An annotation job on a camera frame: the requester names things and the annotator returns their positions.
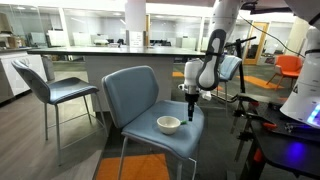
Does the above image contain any black robot cable hose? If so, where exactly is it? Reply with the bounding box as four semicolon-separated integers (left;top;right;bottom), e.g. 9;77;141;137
237;12;306;60

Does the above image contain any white round column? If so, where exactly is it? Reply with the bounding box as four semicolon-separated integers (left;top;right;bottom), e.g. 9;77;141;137
124;0;147;48

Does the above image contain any blue chair with metal legs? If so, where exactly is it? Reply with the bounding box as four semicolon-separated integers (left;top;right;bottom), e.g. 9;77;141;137
215;54;244;118

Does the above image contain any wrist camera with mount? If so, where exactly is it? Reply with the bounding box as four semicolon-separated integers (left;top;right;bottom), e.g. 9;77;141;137
177;83;212;102

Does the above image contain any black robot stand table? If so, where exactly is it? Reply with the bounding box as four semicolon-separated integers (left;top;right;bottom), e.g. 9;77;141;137
238;99;320;180

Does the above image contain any dark top kitchen island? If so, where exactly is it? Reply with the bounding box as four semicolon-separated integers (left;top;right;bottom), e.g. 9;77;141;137
26;45;206;113

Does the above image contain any wooden door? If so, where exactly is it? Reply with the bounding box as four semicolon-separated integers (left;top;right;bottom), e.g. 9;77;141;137
242;21;271;66

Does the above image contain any black camera tripod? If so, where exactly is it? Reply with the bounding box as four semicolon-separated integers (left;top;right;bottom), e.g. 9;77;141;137
223;35;268;163

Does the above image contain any empty blue chair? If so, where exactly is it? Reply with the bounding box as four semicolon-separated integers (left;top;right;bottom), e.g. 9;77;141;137
11;58;110;167

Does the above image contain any blue chair holding bowl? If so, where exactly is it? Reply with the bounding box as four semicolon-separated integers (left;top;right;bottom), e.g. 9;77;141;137
101;65;206;180

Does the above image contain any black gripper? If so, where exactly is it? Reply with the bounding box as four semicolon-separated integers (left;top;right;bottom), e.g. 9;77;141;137
185;92;200;122

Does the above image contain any paper sign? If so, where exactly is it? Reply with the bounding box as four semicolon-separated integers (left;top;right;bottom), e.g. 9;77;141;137
128;30;145;48

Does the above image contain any white ceramic bowl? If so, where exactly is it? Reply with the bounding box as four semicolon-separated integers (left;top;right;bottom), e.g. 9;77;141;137
156;115;182;136

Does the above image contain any orange black clamp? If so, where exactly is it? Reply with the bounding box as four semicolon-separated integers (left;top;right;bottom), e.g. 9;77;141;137
252;147;265;164
261;121;278;131

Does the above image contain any orange armchair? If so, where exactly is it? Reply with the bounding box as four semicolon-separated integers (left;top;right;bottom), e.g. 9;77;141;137
265;54;304;92

